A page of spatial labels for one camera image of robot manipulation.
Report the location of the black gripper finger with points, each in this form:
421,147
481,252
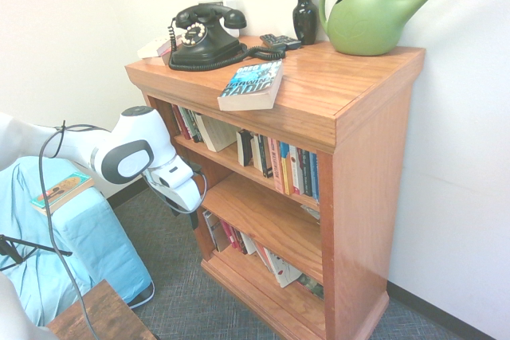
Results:
173,206
194,220

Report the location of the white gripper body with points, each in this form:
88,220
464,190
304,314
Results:
179,188

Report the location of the blue Darwin's Radio paperback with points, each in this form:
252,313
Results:
255,85

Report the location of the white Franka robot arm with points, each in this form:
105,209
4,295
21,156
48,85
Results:
131,129

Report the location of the grey white book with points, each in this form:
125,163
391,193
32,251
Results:
215,232

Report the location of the thin white book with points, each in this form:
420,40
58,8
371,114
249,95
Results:
248,244

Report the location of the green spine book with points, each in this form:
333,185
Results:
197,127

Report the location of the pale spine paperback book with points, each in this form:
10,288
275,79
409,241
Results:
188,123

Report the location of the thick cream paperback book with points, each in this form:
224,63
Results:
217,133

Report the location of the dark cover paperback book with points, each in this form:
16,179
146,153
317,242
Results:
244,149

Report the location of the orange red spine book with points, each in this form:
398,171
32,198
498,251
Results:
275,165

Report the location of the white book red marks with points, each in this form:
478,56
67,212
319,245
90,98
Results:
283,272

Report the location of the yellow blue spine book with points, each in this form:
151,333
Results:
285,169

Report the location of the green orange cover book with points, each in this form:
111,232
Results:
63,192

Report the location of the thick black spine book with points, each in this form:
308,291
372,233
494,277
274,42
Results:
304,173

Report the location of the blue Thailand guide book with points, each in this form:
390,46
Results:
315,177

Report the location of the dark green cover book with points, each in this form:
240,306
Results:
311,286

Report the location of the dark cover flat book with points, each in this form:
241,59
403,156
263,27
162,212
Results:
151,49

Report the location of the red white paperback book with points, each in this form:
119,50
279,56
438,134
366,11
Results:
167,43

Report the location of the light blue cloth cover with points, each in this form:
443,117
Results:
99,244

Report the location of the black tripod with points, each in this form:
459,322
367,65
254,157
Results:
36,246

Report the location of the black rotary telephone base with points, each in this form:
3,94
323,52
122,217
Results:
215,47

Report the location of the wooden bookshelf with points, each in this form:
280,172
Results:
358,196

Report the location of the black telephone handset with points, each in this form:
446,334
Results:
235,17

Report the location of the black ceramic vase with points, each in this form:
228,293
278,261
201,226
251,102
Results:
304,17

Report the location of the green plastic watering can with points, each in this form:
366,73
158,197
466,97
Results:
358,25

